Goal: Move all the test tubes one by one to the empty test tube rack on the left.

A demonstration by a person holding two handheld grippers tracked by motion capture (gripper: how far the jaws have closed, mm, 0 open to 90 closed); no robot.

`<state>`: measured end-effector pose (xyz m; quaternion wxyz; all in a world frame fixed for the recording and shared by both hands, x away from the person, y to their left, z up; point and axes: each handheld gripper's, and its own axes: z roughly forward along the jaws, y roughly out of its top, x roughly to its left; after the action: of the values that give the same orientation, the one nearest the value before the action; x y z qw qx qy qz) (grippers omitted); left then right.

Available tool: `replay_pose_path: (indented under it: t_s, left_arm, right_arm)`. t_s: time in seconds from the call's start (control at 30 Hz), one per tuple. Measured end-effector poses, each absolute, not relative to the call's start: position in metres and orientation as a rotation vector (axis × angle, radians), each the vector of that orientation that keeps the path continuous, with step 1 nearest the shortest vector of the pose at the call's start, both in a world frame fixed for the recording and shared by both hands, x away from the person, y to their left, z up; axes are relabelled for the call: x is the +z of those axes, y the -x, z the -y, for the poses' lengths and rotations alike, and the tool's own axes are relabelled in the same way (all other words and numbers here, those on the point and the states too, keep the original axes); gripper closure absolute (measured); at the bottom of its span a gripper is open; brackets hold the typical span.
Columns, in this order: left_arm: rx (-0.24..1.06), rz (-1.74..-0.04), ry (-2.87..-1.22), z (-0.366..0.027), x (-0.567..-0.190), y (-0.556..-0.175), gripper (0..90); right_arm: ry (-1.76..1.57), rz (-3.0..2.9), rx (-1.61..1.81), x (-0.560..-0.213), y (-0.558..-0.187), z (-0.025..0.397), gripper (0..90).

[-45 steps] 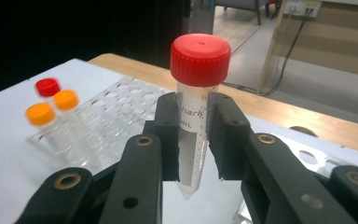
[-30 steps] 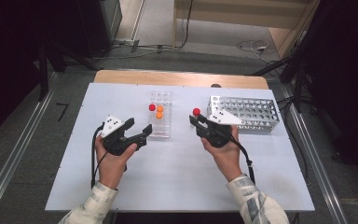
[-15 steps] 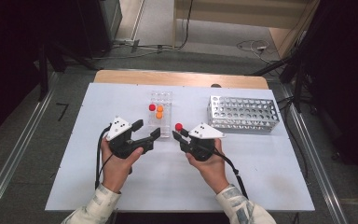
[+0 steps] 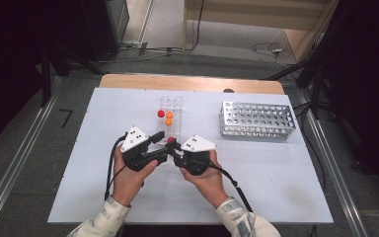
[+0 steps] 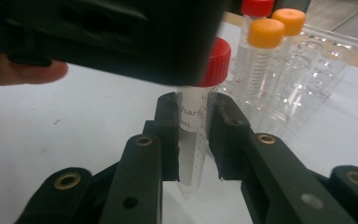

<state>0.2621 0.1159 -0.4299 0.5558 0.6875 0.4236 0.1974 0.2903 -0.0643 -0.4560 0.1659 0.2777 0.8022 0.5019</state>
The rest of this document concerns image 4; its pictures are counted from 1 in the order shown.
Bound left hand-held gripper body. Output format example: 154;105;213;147
119;125;170;173

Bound clear acrylic tube rack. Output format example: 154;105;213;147
156;95;184;146

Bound right hand-held gripper black cable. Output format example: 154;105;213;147
208;162;255;213

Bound left hand-held gripper black cable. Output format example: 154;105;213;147
104;133;128;201

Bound person's left hand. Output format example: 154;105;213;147
112;151;160;207

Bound black metal stand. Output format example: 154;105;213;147
261;31;339;120
38;40;108;108

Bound aluminium floor rail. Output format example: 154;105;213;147
0;76;64;237
294;86;370;237

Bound wooden table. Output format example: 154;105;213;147
99;73;285;97

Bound white table board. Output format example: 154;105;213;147
47;87;334;225

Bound perforated metal tube rack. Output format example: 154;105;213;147
219;100;297;142

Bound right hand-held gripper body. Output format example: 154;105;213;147
173;133;219;177

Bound white floor cable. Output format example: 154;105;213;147
250;40;292;68

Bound black curtain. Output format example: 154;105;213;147
0;0;87;156
322;0;379;201

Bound light wooden shelf unit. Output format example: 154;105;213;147
182;0;340;63

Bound black floor cable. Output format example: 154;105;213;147
291;100;329;192

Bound grey floor cables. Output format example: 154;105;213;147
97;44;187;64

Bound hand-held gripper black cable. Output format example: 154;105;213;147
208;162;255;213
104;133;128;201

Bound black hanging cable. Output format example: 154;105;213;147
187;0;206;53

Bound dark cabinet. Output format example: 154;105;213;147
80;0;130;63

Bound person's right hand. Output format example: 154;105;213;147
179;149;230;209

